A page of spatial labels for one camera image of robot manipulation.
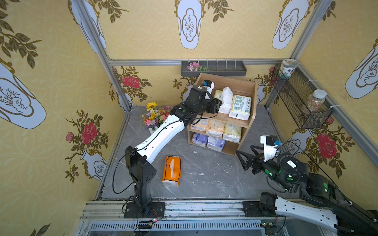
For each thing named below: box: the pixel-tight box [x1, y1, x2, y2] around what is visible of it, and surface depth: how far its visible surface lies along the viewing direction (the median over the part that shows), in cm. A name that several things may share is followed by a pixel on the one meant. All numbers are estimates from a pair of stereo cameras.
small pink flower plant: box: [186, 61, 210, 72], surface depth 89 cm
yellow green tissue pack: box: [222, 122, 242, 143], surface depth 80 cm
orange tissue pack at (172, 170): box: [161, 155, 183, 187], surface depth 82 cm
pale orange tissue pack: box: [189, 118, 209, 132], surface depth 85 cm
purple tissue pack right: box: [206, 135, 226, 153], surface depth 92 cm
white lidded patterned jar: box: [278, 58, 299, 80], surface depth 87 cm
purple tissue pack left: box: [191, 132, 209, 148], surface depth 96 cm
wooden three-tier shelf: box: [188, 72, 258, 157], surface depth 81 cm
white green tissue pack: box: [228, 94, 252, 121], surface depth 72 cm
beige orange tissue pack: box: [205, 118, 226, 139], surface depth 83 cm
